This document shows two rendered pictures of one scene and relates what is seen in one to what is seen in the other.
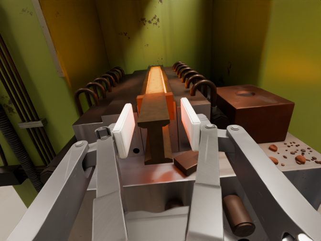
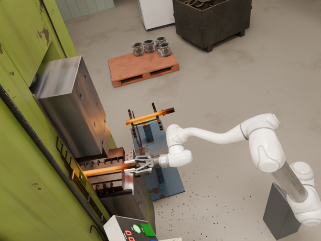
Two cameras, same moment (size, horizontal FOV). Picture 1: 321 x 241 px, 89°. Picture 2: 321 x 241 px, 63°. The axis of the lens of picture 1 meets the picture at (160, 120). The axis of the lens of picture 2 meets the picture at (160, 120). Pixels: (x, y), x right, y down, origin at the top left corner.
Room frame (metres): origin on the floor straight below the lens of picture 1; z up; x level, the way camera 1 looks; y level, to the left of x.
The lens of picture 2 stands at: (-0.16, 1.04, 2.36)
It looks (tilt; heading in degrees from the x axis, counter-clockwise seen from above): 44 degrees down; 273
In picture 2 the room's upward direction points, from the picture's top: 12 degrees counter-clockwise
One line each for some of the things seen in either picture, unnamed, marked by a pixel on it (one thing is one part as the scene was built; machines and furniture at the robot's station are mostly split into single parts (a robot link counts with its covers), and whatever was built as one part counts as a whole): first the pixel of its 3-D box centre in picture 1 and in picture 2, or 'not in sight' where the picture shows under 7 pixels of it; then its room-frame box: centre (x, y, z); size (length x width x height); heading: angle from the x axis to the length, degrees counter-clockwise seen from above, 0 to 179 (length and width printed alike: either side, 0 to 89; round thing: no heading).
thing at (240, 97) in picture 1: (242, 111); (115, 155); (0.27, -0.15, 0.95); 0.12 x 0.09 x 0.07; 179
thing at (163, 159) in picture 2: not in sight; (164, 160); (-0.07, 0.01, 1.00); 0.09 x 0.06 x 0.09; 89
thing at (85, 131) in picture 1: (148, 93); (91, 179); (0.42, 0.02, 0.96); 0.42 x 0.20 x 0.09; 179
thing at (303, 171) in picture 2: not in sight; (298, 177); (-0.92, 0.15, 0.77); 0.18 x 0.16 x 0.22; 78
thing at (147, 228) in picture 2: not in sight; (147, 230); (0.06, 0.45, 1.01); 0.07 x 0.05 x 0.07; 114
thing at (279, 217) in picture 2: not in sight; (285, 209); (-0.93, 0.14, 0.30); 0.20 x 0.20 x 0.60; 12
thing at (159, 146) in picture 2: not in sight; (150, 139); (0.05, -0.50, 0.67); 0.40 x 0.30 x 0.02; 98
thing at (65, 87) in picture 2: not in sight; (53, 107); (0.42, -0.02, 1.56); 0.42 x 0.39 x 0.40; 179
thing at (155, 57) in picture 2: not in sight; (141, 60); (0.14, -2.75, 0.16); 1.11 x 0.77 x 0.31; 11
